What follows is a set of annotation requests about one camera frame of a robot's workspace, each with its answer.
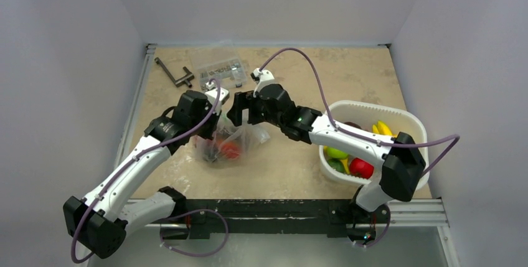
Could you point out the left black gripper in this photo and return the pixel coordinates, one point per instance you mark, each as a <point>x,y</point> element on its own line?
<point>208,134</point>

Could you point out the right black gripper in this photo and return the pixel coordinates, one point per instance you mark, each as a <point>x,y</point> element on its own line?
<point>251,108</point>

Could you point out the clear plastic bag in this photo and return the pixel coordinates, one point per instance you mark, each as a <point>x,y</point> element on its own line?
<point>247,136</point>

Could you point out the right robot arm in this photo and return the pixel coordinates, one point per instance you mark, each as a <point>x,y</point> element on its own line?
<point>397,162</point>

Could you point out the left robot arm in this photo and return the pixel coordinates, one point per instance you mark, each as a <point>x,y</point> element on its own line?
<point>100,221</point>

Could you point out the light green fake apple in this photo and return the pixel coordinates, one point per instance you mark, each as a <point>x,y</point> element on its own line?
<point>334,153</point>

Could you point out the dark red fake fruit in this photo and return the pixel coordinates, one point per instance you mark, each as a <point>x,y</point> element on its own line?
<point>355,125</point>

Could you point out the yellow fake banana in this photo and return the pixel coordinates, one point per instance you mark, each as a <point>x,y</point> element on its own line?
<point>381,128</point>

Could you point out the clear plastic screw box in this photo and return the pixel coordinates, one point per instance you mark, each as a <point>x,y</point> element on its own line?
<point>221,62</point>

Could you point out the red apple in basket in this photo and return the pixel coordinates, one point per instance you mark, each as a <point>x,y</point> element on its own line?
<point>361,169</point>

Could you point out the white plastic basket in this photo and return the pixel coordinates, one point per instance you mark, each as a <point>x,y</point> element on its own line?
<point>366,115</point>

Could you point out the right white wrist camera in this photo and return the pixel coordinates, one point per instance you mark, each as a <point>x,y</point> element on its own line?
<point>262,78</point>

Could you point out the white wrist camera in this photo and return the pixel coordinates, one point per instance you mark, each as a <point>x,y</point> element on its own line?
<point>216,95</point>
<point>262,78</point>

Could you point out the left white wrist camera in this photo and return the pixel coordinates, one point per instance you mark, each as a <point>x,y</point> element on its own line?
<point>216,95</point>

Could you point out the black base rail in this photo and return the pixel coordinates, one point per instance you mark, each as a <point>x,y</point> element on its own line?
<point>335,218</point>

